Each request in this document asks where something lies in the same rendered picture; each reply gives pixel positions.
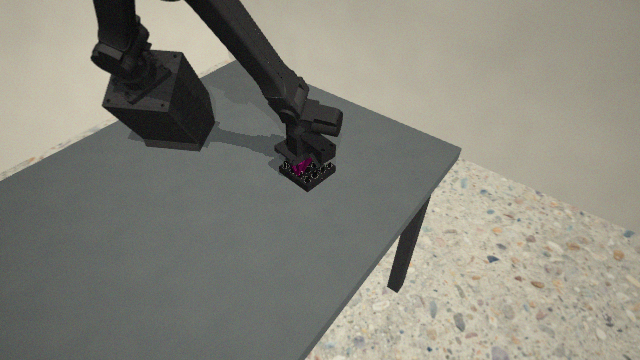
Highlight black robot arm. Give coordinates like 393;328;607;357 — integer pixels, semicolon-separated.
90;0;343;168

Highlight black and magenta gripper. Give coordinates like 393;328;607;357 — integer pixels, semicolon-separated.
274;128;312;176

